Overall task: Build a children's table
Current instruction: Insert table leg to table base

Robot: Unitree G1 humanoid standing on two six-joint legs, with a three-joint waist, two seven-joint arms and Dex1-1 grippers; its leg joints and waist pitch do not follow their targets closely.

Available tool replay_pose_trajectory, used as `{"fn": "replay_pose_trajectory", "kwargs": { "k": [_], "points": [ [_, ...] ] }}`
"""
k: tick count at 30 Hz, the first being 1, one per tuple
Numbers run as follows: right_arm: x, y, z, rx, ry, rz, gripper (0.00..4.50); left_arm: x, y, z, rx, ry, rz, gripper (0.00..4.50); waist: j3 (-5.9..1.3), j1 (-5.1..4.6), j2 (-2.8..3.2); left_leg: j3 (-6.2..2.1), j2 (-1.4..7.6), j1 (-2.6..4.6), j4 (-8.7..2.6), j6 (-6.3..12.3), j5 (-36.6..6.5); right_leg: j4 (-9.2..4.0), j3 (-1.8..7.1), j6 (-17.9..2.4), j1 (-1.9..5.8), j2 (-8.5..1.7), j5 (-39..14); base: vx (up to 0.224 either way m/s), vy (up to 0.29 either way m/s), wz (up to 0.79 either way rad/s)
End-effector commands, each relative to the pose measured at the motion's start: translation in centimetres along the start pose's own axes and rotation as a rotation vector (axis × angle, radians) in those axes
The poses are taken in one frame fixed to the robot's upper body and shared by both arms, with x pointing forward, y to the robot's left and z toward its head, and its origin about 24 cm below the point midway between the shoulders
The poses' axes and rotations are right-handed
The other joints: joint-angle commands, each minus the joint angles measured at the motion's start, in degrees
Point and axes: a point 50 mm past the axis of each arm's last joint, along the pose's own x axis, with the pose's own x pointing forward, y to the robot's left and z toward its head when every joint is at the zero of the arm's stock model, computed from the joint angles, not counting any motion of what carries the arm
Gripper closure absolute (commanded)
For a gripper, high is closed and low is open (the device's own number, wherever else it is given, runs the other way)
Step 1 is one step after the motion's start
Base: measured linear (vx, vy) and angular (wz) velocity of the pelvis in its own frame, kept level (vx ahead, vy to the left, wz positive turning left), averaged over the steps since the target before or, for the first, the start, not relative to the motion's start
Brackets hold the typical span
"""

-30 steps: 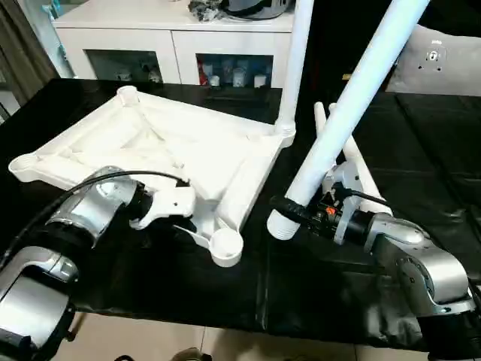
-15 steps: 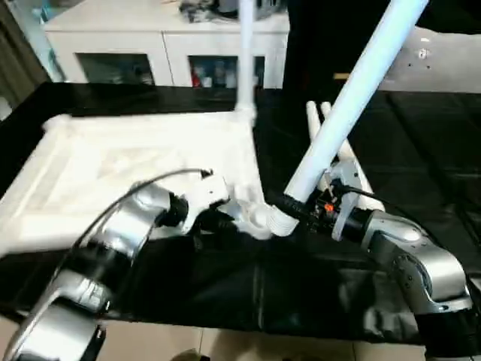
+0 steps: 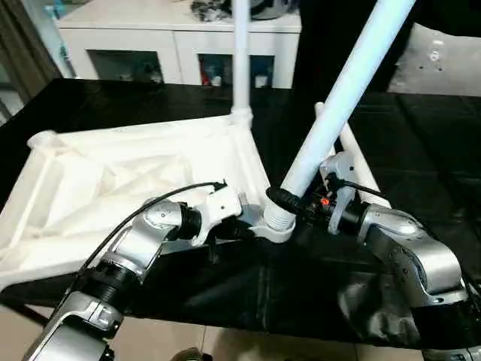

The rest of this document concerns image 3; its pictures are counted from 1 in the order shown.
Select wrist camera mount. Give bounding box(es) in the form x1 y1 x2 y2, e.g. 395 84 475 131
191 187 244 248
318 152 358 235

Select black bundle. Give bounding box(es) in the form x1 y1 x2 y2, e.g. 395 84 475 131
190 0 232 23

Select white plastic table top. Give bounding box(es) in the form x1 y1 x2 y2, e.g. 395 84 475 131
0 108 296 295

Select white cabinet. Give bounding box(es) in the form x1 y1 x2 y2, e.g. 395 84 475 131
58 13 302 89

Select dark helmet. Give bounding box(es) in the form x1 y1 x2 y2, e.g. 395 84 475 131
250 0 301 20

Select light blue hanging strip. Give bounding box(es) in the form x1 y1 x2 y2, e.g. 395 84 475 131
54 33 78 79

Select brown rounded robot part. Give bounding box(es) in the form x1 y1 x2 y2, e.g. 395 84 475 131
173 346 212 361

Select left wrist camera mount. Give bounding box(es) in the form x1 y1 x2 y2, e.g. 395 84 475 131
191 187 244 248

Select black cabinet gold label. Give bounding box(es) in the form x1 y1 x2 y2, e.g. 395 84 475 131
292 0 414 93

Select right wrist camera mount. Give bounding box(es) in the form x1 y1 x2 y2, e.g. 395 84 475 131
318 152 358 235

